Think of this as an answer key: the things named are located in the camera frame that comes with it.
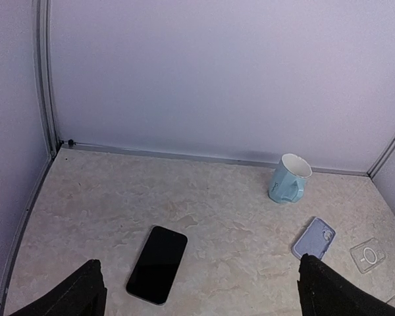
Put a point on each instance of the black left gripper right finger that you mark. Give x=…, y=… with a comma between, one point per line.
x=323, y=291

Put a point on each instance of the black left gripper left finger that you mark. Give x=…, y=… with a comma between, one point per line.
x=81, y=293

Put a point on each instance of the lavender silicone phone case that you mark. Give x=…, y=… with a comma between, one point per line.
x=315, y=240

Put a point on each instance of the purple-edged black smartphone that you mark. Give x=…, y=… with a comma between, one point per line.
x=157, y=265

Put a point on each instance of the light blue ceramic mug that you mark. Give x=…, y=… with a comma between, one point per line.
x=288, y=181

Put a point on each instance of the right aluminium corner post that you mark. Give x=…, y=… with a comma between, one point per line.
x=382, y=159

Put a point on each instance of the aluminium corner post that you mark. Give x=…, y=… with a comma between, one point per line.
x=43, y=75
x=382, y=159

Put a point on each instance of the left aluminium corner post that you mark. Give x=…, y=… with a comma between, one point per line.
x=43, y=75

